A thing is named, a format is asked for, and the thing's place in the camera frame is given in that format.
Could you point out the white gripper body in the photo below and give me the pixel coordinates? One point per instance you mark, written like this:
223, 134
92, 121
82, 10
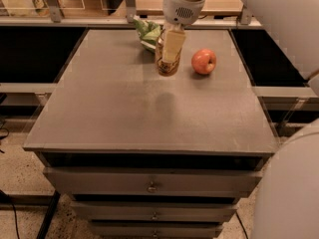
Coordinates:
176, 13

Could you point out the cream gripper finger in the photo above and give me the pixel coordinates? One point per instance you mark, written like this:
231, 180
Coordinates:
174, 38

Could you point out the orange soda can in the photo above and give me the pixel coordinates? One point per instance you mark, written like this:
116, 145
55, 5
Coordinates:
165, 67

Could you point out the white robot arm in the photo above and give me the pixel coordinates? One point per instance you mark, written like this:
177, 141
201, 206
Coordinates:
287, 201

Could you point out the green jalapeno chip bag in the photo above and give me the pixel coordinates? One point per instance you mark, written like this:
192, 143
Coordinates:
148, 32

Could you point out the red apple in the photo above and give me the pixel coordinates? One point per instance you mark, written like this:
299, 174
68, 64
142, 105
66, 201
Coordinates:
203, 61

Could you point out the grey drawer cabinet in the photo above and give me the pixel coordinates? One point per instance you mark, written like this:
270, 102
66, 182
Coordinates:
112, 109

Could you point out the top drawer with knob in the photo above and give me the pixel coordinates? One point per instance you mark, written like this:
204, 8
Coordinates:
108, 181

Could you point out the drawer with knob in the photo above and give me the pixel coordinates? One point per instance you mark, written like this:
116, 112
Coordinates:
108, 181
154, 211
156, 230

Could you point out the middle drawer with knob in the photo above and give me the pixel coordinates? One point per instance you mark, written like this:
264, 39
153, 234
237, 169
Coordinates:
154, 211

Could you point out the bottom drawer with knob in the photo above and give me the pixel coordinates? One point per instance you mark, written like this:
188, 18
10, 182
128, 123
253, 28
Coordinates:
156, 230

